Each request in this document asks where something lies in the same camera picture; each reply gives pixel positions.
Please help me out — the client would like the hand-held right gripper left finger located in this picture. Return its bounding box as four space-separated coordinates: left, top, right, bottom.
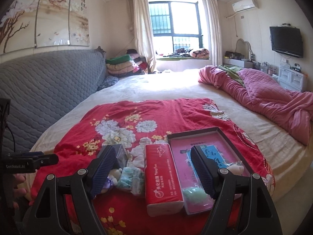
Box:
24 144 117 235

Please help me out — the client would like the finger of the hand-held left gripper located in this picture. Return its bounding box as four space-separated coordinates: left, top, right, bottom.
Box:
33 153 59 170
7 151 46 157

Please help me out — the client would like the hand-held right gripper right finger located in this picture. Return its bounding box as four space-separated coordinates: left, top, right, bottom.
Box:
190 144 284 235

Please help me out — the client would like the cream plush toy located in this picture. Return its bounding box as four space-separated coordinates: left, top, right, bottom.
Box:
107 168 123 188

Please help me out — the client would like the green round sponge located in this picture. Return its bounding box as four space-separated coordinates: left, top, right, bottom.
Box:
182 186 209 204

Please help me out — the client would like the shallow box with pink print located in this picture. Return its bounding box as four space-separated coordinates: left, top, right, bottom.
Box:
167 127 254 216

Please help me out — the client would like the teal white tissue packet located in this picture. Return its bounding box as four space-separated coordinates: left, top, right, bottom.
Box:
116 167 145 196

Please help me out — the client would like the white plush toy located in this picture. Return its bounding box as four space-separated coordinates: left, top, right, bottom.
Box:
230 163 245 177

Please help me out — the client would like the person's left hand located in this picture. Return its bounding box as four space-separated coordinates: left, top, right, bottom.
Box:
12 173 31 210

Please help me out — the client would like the dark blue box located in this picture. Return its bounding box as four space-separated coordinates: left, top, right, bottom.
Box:
114 144 132 170

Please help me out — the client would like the red tissue pack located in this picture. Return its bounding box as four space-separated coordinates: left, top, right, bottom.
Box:
144 144 184 216

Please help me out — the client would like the grey quilted headboard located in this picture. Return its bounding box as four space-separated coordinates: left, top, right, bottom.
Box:
0 49 107 152

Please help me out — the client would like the red floral blanket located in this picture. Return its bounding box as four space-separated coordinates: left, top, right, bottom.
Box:
29 98 276 235

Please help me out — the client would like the dark patterned pillow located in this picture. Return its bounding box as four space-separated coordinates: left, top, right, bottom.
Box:
97 75 119 92

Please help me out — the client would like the bed with cream sheet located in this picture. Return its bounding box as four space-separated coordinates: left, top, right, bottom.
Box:
29 66 313 201

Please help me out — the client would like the pink quilt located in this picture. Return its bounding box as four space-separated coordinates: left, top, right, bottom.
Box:
198 65 313 146

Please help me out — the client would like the green cloth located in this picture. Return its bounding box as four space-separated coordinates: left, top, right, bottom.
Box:
218 65 245 87

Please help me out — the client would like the stack of folded blankets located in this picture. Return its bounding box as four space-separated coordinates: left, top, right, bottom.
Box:
105 50 149 77

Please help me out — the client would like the dressing table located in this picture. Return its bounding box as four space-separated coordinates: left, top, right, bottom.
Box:
222 51 258 69

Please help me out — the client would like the rolled pink floral blanket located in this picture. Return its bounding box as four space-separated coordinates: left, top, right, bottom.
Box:
189 48 211 60

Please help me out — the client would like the cluster of cosmetic bottles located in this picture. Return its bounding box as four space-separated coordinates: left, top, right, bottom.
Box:
254 61 280 77

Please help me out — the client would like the dark clothes pile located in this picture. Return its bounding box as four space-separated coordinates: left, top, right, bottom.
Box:
161 47 192 57

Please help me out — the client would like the white drawer cabinet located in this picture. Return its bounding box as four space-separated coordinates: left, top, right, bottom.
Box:
278 64 308 93

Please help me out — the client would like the white framed mirror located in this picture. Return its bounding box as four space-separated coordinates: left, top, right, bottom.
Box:
235 38 254 61

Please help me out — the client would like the cream curtain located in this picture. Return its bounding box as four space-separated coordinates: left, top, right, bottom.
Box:
130 0 157 74
204 0 222 67

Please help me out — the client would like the barred window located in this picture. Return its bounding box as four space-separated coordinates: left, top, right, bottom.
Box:
148 1 205 55

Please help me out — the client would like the air conditioner pipe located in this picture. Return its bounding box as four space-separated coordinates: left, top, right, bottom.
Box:
225 12 239 39

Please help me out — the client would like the white air conditioner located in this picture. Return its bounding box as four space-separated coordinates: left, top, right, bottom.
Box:
231 0 260 13

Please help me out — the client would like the black cable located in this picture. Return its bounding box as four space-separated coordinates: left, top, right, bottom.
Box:
5 124 18 153

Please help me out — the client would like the floral wall painting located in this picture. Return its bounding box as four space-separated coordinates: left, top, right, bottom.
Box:
0 0 90 55

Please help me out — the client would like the black wall television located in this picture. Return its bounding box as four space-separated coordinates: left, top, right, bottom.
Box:
269 26 304 59

